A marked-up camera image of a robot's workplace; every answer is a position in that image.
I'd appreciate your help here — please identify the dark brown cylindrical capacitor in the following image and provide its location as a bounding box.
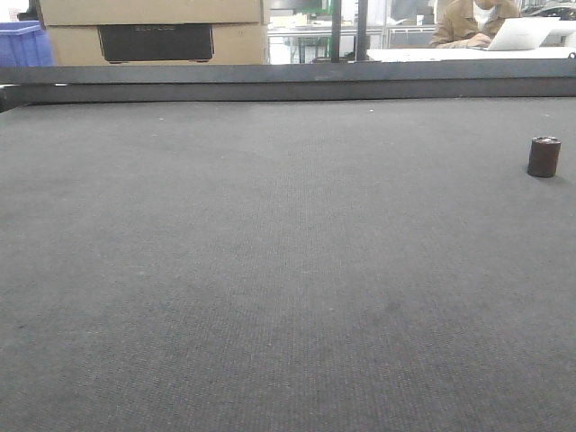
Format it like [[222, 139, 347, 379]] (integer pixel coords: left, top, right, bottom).
[[526, 137, 562, 178]]

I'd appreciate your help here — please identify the black vertical pole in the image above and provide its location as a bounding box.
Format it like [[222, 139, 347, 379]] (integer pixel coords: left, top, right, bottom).
[[355, 0, 369, 62], [330, 0, 341, 63]]

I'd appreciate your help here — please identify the person in tan jacket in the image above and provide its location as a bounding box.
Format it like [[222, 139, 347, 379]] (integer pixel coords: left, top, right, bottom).
[[429, 0, 522, 49]]

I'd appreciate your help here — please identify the white open laptop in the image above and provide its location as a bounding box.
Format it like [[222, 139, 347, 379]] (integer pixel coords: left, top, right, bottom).
[[474, 17, 560, 51]]

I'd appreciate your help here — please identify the upper cardboard box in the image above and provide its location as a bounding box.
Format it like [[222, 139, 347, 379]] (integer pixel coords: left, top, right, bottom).
[[38, 0, 268, 26]]

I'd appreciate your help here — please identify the white background desk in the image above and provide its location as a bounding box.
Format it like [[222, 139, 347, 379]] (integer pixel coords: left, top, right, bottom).
[[366, 47, 575, 62]]

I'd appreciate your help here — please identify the blue plastic crate background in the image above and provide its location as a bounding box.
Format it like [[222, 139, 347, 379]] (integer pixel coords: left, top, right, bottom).
[[0, 21, 55, 68]]

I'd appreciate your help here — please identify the dark grey table rail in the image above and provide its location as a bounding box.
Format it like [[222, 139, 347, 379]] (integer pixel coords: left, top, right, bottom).
[[1, 57, 575, 111]]

